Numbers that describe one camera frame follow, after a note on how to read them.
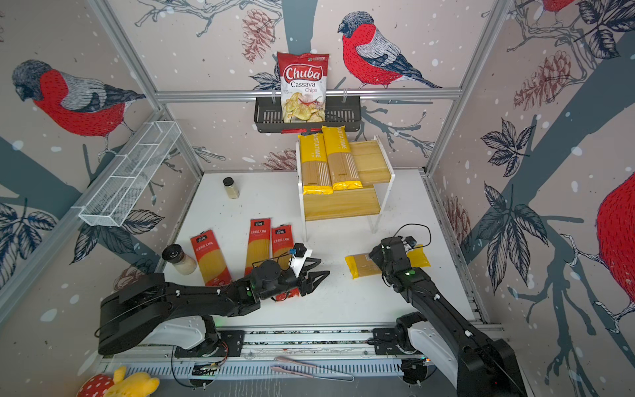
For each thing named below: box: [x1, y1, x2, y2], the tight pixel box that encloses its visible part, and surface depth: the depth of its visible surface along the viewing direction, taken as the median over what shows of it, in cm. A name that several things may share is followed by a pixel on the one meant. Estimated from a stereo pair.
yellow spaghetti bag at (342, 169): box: [321, 125, 363, 192], surface depth 77 cm
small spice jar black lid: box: [222, 176, 240, 200], surface depth 108 cm
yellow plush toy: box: [103, 365, 161, 397], surface depth 64 cm
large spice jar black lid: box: [162, 243, 197, 276], surface depth 83 cm
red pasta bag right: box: [271, 224, 294, 271], surface depth 97 cm
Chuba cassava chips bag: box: [276, 51, 330, 124], surface depth 87 cm
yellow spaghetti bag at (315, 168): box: [297, 132, 334, 196], surface depth 76 cm
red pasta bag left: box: [190, 229, 233, 287], surface depth 92 cm
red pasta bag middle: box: [244, 217, 272, 277], surface depth 96 cm
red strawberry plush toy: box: [76, 373, 115, 397], surface depth 64 cm
